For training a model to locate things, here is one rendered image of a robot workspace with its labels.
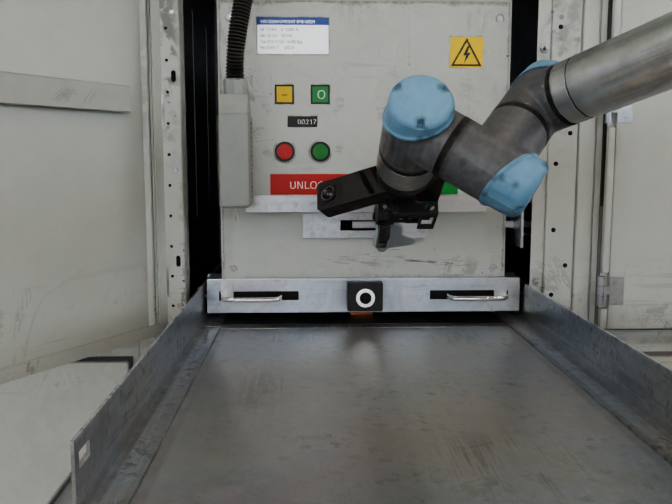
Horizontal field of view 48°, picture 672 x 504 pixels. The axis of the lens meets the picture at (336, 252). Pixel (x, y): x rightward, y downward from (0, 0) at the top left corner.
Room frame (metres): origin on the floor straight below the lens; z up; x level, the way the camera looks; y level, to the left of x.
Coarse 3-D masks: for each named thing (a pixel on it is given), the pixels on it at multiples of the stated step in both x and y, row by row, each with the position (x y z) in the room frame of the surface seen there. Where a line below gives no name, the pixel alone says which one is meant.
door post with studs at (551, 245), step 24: (552, 0) 1.26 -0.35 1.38; (576, 0) 1.26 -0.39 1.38; (552, 24) 1.26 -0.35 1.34; (576, 24) 1.26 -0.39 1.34; (552, 48) 1.26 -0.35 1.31; (576, 48) 1.26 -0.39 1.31; (552, 144) 1.26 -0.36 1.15; (552, 168) 1.26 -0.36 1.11; (552, 192) 1.26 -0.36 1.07; (552, 216) 1.26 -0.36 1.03; (552, 240) 1.26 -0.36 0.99; (552, 264) 1.26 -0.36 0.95; (552, 288) 1.26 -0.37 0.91
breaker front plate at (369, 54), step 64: (256, 0) 1.28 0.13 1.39; (256, 64) 1.28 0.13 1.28; (320, 64) 1.29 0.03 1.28; (384, 64) 1.29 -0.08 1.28; (448, 64) 1.29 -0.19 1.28; (256, 128) 1.28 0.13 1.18; (320, 128) 1.29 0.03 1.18; (256, 192) 1.28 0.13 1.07; (256, 256) 1.28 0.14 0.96; (320, 256) 1.29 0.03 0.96; (384, 256) 1.29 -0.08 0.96; (448, 256) 1.30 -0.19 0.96
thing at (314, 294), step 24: (216, 288) 1.27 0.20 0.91; (240, 288) 1.27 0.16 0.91; (264, 288) 1.27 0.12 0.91; (288, 288) 1.27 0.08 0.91; (312, 288) 1.28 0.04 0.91; (336, 288) 1.28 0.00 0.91; (384, 288) 1.28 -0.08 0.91; (408, 288) 1.28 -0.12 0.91; (432, 288) 1.28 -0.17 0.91; (456, 288) 1.28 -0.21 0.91; (480, 288) 1.28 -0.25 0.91; (216, 312) 1.27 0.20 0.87; (240, 312) 1.27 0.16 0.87; (264, 312) 1.27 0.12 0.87; (288, 312) 1.27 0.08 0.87; (312, 312) 1.28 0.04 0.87
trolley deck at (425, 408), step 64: (192, 384) 0.93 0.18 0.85; (256, 384) 0.93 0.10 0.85; (320, 384) 0.93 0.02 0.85; (384, 384) 0.93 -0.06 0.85; (448, 384) 0.93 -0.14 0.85; (512, 384) 0.93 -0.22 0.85; (576, 384) 0.93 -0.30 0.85; (192, 448) 0.72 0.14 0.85; (256, 448) 0.72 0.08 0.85; (320, 448) 0.72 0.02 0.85; (384, 448) 0.72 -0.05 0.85; (448, 448) 0.72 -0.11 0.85; (512, 448) 0.72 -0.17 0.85; (576, 448) 0.72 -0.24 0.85; (640, 448) 0.72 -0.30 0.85
